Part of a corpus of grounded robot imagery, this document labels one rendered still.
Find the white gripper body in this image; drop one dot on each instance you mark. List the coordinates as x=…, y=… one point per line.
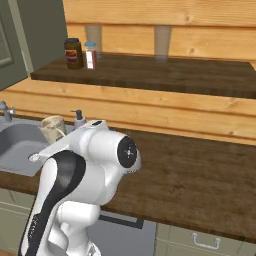
x=60, y=144

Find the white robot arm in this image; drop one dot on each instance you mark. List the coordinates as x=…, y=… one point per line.
x=100, y=176

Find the pale green base cabinet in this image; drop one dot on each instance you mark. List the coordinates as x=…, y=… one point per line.
x=13, y=216

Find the grey-green cabinet door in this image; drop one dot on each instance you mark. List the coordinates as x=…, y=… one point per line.
x=8, y=43

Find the grey soap dispenser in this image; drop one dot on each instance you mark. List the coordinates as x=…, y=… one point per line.
x=79, y=121

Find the grey sink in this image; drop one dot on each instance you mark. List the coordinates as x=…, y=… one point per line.
x=16, y=146

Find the grey tap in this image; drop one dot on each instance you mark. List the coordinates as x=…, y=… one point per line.
x=6, y=111

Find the dark brown labelled jar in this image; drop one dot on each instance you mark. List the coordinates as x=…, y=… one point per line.
x=74, y=55

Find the blue-lidded spice shaker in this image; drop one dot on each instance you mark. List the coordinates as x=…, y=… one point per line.
x=91, y=56

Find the grey dishwasher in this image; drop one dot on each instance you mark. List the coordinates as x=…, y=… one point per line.
x=126, y=238

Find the pale green drawer front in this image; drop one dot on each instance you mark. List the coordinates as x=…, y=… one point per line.
x=180, y=241

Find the pale shelf bracket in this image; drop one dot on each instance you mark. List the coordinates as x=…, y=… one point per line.
x=162, y=41
x=93, y=38

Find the grey-green wall cabinet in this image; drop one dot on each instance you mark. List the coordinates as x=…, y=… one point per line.
x=43, y=33

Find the dark wooden wall shelf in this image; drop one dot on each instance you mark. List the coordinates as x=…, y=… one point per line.
x=166, y=75

